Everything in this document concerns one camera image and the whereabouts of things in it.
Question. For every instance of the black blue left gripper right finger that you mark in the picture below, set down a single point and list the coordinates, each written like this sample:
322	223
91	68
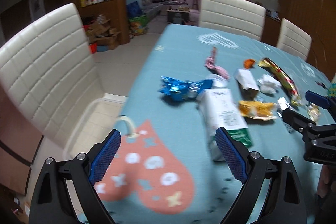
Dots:
284	202

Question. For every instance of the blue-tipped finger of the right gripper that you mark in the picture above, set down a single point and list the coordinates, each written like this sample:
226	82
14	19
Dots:
324	102

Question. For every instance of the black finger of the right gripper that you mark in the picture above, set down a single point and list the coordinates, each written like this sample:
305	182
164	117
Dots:
298	122

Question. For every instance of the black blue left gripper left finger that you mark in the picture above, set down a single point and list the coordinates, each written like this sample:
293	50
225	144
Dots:
51	202

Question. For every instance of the yellow orange snack bag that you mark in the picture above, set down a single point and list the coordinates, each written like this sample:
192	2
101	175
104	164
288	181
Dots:
257	110

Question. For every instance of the gold red long wrapper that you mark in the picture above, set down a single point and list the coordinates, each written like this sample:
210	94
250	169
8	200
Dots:
284	79

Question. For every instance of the white tissue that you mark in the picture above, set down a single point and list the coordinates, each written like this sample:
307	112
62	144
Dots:
269	85

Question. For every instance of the white small paper box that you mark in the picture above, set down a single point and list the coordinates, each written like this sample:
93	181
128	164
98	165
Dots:
246	83

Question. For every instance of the clear plastic cup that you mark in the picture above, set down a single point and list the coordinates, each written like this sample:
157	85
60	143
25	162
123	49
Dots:
218	81

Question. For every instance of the blue snack wrapper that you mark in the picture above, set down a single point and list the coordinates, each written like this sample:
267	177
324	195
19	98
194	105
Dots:
180	91

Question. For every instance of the silver foil wrapper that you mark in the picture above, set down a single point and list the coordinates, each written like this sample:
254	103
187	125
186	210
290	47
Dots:
283	104

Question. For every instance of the right cream leather chair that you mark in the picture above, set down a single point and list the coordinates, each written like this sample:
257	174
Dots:
293	40

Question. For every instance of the cream leather chair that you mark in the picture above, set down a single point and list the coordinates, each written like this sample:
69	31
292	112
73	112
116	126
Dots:
50	75
239	17
293	40

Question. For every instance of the orange small wrapper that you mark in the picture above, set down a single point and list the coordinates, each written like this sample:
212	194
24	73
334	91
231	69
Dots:
249	63

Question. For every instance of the pink crumpled wrapper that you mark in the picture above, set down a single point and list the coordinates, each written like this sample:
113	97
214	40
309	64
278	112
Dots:
210	64

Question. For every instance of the teal patterned tablecloth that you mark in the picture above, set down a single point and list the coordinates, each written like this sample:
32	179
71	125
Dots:
163	171

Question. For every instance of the near cream leather chair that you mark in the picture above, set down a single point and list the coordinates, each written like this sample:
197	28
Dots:
50	75

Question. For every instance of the far cream leather chair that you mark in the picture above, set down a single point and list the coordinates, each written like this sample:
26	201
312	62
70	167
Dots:
239	17

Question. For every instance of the wooden coffee table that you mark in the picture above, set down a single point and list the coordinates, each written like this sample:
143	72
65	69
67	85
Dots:
177	16

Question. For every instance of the cardboard boxes pile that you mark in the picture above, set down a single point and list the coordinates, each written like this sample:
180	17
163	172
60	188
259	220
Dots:
101	35

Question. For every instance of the grey sofa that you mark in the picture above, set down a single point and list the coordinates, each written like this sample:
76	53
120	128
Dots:
150	9

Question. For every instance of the colourful bag on floor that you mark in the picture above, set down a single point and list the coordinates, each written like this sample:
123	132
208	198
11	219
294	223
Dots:
138	25

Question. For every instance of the wooden divider cabinet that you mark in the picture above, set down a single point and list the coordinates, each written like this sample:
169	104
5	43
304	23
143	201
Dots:
115	11

